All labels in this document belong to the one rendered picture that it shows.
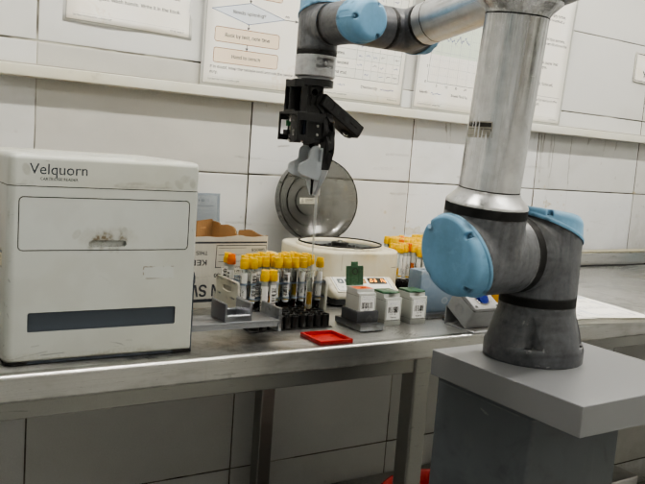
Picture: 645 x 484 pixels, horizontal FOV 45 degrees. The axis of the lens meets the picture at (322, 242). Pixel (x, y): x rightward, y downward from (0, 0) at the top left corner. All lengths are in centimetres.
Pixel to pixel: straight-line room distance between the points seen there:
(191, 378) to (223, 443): 89
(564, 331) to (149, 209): 64
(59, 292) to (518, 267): 65
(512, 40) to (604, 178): 185
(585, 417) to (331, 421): 131
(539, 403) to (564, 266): 22
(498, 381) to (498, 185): 28
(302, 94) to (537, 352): 62
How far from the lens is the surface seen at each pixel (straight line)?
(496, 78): 106
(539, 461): 117
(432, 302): 165
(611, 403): 108
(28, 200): 114
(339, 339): 136
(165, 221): 120
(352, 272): 150
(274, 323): 133
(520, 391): 110
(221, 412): 207
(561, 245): 117
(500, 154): 106
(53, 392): 116
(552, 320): 119
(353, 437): 233
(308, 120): 141
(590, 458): 126
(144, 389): 123
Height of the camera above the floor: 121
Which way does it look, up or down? 7 degrees down
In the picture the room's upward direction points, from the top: 4 degrees clockwise
